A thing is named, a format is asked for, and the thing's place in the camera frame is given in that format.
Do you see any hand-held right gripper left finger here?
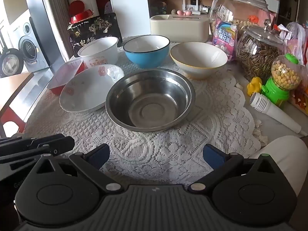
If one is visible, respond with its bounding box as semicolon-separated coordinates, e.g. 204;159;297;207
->
36;143;122;194

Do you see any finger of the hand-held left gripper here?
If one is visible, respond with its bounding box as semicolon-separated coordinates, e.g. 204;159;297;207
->
0;136;75;171
0;134;65;150

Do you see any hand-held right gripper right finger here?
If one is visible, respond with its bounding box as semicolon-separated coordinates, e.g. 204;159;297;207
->
188;143;276;194

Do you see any white bowl with yellow rim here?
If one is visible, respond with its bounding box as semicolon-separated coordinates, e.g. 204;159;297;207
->
170;42;225;80

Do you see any white bowl with red print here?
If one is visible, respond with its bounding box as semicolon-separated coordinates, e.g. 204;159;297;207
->
77;37;119;68

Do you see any blue enamel bowl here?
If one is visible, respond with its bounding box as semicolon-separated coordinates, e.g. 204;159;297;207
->
123;35;170;69

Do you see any red stool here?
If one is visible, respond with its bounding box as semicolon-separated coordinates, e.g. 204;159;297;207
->
0;107;26;133

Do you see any white lace tablecloth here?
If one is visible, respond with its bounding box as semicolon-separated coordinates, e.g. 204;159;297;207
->
24;36;263;181

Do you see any white floral plate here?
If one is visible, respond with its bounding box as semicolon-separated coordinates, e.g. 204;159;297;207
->
59;64;125;113

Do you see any wooden side table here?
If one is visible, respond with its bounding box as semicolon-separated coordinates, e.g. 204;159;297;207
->
0;72;34;116

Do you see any red rectangular dish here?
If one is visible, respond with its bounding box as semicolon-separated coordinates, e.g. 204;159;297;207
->
47;60;87;95

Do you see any stainless steel bowl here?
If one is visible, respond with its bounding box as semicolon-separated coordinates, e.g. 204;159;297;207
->
105;68;196;133

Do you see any white toy microphone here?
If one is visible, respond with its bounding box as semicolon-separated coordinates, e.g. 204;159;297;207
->
249;92;302;134

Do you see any person's white trouser leg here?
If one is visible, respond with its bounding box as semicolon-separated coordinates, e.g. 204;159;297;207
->
250;135;308;198

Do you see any round glass washer door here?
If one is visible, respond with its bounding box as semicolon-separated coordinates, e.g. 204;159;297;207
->
0;48;24;79

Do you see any yellow duck toy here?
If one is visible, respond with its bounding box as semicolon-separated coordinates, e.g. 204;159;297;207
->
247;76;263;95

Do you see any grey washing machine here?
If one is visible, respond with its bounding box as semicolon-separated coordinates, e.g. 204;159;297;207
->
7;10;52;73

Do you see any green gumball dispenser toy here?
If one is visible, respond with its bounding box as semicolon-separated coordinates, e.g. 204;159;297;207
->
261;53;302;107

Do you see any glass jar of sunflower seeds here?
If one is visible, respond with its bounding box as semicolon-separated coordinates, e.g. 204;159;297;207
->
234;19;285;81

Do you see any pink marshmallow bag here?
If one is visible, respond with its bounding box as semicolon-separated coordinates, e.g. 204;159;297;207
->
212;19;239;62

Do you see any black snack bag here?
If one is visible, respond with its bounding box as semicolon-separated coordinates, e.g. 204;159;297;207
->
67;13;123;58

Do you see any cream tissue box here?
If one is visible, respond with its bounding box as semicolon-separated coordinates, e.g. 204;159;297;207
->
150;14;209;43

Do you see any red lidded container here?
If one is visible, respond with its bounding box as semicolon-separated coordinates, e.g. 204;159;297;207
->
69;0;95;24

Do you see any pink plastic bag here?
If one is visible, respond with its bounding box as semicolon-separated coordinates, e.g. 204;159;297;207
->
285;22;308;65

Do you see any white router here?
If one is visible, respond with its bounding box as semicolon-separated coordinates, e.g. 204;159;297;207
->
182;0;202;15

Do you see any large glass jar with lid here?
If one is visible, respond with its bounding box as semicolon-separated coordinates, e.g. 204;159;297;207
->
209;0;272;41

